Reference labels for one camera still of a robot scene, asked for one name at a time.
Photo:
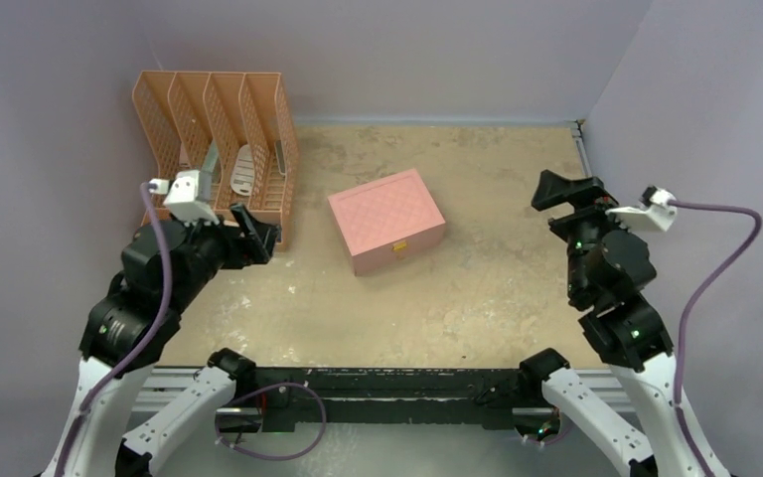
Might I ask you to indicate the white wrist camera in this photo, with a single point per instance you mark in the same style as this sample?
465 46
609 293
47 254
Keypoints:
187 197
655 213

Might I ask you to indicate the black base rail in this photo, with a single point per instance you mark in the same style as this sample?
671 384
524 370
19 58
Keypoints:
274 399

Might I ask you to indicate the grey metal block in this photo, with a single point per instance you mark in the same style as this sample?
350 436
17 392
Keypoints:
211 163

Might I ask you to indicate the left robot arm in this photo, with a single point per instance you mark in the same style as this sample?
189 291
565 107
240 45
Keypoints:
164 268

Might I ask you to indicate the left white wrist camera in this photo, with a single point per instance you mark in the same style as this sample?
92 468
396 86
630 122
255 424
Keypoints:
187 197

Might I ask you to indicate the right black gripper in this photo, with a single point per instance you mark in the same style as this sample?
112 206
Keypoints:
584 194

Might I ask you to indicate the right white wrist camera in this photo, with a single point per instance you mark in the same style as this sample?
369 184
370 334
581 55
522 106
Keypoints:
655 213

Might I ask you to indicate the orange plastic file organizer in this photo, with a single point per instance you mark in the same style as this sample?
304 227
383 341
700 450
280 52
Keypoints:
182 112

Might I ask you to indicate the pink jewelry box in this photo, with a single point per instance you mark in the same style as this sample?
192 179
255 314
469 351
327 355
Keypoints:
387 220

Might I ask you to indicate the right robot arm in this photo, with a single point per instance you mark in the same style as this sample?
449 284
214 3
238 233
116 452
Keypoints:
608 265

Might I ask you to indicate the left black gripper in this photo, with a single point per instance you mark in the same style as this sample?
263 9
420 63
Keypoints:
253 245

